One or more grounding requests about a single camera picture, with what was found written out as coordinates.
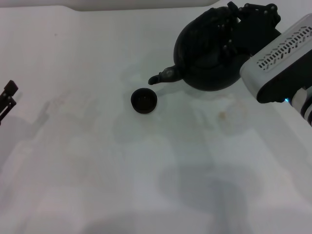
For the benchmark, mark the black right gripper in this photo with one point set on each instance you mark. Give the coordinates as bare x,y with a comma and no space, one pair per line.
256,34

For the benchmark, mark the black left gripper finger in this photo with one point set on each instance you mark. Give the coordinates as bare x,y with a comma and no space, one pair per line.
11,87
10,104

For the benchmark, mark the black round teapot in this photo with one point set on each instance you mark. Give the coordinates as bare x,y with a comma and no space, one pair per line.
195,61

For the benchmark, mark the small dark teacup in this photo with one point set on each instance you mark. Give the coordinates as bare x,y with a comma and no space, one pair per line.
143,101

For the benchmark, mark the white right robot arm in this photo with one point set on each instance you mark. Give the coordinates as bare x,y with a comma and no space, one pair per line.
307,107

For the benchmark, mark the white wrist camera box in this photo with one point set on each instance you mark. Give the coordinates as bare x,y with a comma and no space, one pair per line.
280,61

